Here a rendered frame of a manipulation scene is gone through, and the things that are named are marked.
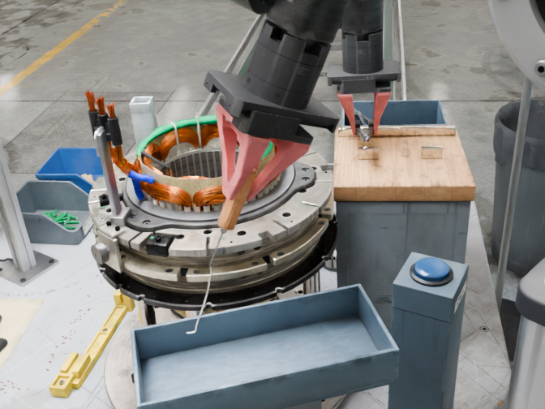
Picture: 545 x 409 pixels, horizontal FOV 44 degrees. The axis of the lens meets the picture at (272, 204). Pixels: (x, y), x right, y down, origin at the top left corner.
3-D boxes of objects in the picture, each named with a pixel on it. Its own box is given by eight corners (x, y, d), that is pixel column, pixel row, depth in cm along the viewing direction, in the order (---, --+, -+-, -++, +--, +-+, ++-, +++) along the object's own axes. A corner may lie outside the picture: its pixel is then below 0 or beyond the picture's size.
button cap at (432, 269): (409, 277, 78) (409, 270, 77) (419, 259, 81) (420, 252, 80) (443, 286, 76) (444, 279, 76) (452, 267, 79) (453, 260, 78)
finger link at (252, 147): (190, 175, 60) (223, 78, 56) (256, 182, 64) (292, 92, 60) (220, 215, 55) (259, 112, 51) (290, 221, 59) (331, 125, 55)
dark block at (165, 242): (154, 244, 79) (152, 230, 78) (174, 247, 78) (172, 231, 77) (147, 255, 77) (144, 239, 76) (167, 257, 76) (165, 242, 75)
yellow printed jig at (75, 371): (117, 303, 118) (114, 288, 116) (135, 306, 117) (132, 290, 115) (50, 396, 100) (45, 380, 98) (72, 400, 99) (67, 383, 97)
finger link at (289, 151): (181, 174, 59) (214, 76, 56) (249, 181, 63) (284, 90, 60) (211, 215, 54) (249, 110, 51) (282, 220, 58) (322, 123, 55)
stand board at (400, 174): (335, 139, 110) (335, 127, 108) (453, 138, 107) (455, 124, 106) (332, 201, 93) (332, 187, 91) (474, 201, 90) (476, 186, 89)
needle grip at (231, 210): (213, 220, 60) (236, 162, 58) (229, 221, 61) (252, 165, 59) (220, 230, 59) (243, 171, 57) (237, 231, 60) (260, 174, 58)
